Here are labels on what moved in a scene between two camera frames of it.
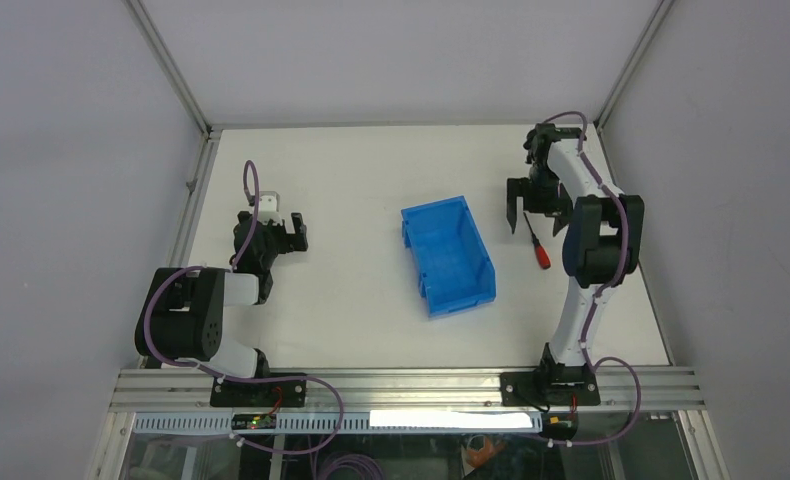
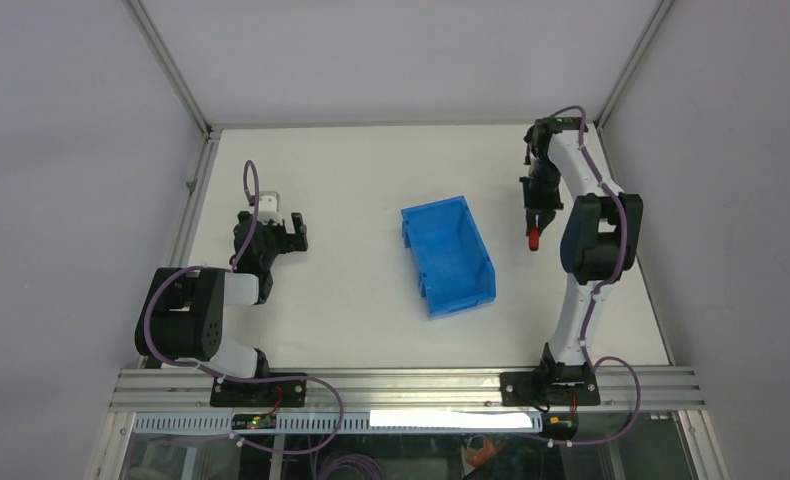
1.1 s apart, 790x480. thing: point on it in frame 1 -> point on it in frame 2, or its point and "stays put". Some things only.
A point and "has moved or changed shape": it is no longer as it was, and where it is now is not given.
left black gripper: [289, 241] stays put
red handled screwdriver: [542, 253] has moved or changed shape
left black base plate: [226, 393] stays put
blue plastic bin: [455, 272] stays put
